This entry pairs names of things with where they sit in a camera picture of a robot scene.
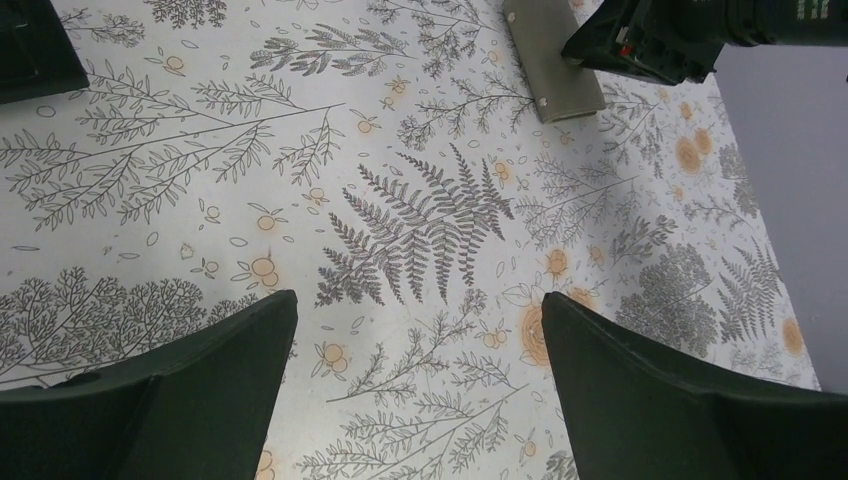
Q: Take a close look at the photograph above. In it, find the black plastic card tray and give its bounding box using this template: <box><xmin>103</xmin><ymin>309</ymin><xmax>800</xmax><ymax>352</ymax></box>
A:
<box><xmin>1</xmin><ymin>0</ymin><xmax>89</xmax><ymax>105</ymax></box>

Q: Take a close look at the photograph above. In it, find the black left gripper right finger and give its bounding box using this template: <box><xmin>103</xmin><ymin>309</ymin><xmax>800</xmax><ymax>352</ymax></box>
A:
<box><xmin>542</xmin><ymin>292</ymin><xmax>847</xmax><ymax>479</ymax></box>

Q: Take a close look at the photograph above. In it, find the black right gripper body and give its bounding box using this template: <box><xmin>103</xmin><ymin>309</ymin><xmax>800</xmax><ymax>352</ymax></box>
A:
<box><xmin>561</xmin><ymin>0</ymin><xmax>847</xmax><ymax>86</ymax></box>

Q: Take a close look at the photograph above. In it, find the floral patterned table mat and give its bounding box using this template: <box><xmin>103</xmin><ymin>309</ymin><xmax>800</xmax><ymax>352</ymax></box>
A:
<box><xmin>1</xmin><ymin>1</ymin><xmax>818</xmax><ymax>479</ymax></box>

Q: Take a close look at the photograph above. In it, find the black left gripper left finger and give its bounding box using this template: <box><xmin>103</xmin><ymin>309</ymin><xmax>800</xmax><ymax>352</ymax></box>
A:
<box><xmin>1</xmin><ymin>290</ymin><xmax>298</xmax><ymax>479</ymax></box>

